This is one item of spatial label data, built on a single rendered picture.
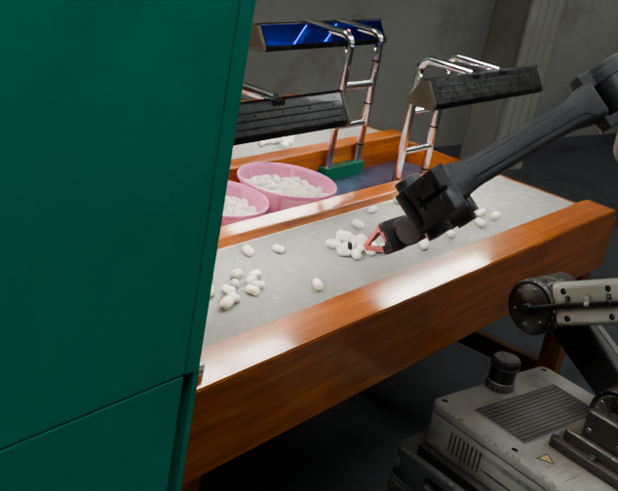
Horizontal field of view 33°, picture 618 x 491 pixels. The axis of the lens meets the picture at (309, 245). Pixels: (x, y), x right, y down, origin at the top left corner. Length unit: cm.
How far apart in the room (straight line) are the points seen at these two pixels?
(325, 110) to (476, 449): 81
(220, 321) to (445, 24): 403
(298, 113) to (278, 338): 51
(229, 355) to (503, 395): 91
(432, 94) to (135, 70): 140
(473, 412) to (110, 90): 139
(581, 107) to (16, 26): 96
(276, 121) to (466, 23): 391
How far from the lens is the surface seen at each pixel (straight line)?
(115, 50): 124
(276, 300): 208
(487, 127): 608
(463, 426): 235
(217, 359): 177
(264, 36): 289
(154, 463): 161
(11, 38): 114
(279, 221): 242
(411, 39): 563
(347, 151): 316
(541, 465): 228
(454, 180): 163
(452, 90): 265
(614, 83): 178
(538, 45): 605
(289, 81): 513
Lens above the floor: 161
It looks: 21 degrees down
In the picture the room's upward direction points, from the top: 11 degrees clockwise
